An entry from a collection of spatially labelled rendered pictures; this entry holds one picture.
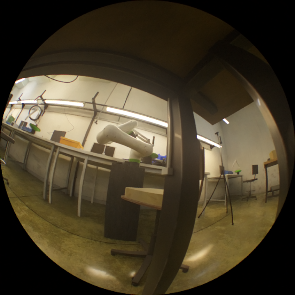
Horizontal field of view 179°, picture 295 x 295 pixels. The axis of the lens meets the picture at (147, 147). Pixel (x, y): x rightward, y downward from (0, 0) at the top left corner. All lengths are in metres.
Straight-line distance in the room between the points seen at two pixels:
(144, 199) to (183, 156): 0.37
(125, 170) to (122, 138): 0.32
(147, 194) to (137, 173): 0.45
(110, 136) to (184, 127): 0.56
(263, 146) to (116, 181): 5.23
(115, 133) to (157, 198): 0.50
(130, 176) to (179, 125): 0.76
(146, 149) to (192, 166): 0.71
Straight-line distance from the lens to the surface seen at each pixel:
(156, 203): 0.45
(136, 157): 0.98
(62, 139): 1.59
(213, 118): 0.44
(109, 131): 0.68
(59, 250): 0.92
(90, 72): 0.29
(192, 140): 0.19
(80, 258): 0.87
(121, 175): 0.89
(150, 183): 2.30
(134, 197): 0.53
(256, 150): 5.14
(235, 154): 5.41
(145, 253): 0.84
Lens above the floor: 0.67
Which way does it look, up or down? 21 degrees up
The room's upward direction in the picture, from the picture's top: 7 degrees clockwise
